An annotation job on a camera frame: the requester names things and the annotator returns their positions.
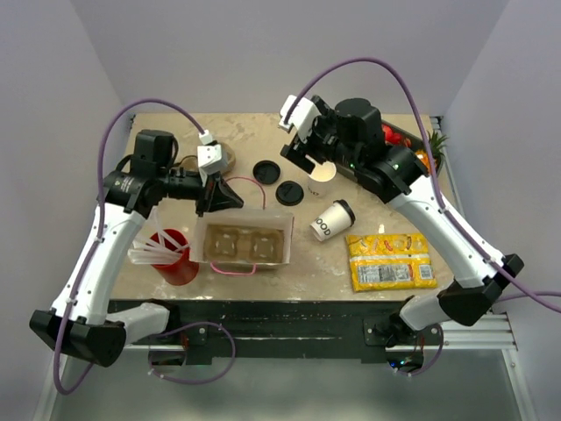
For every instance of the white paper cup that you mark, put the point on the white paper cup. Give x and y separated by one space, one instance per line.
320 178
337 218

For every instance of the brown paper bag pink handles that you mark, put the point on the brown paper bag pink handles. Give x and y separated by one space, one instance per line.
246 216

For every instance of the black coffee lid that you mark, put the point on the black coffee lid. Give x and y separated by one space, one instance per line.
289 193
266 172

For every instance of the white wrapped straws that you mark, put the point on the white wrapped straws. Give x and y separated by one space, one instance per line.
162 251

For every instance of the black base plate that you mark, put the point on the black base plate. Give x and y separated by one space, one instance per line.
207 329

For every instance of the toy pineapple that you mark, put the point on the toy pineapple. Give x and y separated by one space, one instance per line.
437 142

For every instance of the grey fruit tray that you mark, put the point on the grey fruit tray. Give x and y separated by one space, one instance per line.
416 141

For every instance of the red straw holder cup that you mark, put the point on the red straw holder cup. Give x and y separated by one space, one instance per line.
182 271

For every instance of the cardboard cup carrier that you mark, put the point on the cardboard cup carrier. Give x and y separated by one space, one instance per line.
189 162
243 244

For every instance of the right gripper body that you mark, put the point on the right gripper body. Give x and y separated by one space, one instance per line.
322 145

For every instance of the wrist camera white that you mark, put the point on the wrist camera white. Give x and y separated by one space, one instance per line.
211 157
302 117

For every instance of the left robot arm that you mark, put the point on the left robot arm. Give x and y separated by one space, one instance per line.
78 323

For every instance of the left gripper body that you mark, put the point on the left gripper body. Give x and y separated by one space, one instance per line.
203 203

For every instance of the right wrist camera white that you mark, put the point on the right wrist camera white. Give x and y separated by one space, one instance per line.
302 117

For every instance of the red cherries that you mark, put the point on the red cherries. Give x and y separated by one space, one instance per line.
395 138

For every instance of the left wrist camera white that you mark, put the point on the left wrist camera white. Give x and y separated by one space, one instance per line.
211 157

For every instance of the yellow snack bag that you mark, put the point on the yellow snack bag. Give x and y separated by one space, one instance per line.
390 261

